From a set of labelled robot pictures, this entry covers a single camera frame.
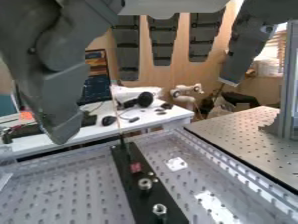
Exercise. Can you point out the small red block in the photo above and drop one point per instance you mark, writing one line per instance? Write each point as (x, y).
(136, 167)

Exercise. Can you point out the computer screen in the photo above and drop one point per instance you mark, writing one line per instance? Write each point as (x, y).
(94, 86)

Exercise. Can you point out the aluminium profile post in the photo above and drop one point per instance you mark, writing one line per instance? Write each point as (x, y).
(287, 100)

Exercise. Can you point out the black plate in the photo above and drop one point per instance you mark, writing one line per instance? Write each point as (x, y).
(137, 200)

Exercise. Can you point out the white desk with headphones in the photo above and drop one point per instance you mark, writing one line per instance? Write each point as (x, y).
(177, 116)

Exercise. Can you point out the black headphones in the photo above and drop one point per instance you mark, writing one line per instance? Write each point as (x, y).
(144, 99)

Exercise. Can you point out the small white jointed device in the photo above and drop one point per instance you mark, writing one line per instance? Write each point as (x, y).
(183, 91)

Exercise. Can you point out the small steel nut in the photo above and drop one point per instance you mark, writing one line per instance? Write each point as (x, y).
(160, 210)

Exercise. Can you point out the large steel nut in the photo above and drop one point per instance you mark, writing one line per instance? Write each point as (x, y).
(145, 184)

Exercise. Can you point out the dark computer mouse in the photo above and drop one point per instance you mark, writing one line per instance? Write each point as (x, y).
(108, 120)

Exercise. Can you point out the small square metal plate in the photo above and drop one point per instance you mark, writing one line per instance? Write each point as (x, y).
(175, 163)

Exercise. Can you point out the clear box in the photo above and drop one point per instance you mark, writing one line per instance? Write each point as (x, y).
(230, 160)

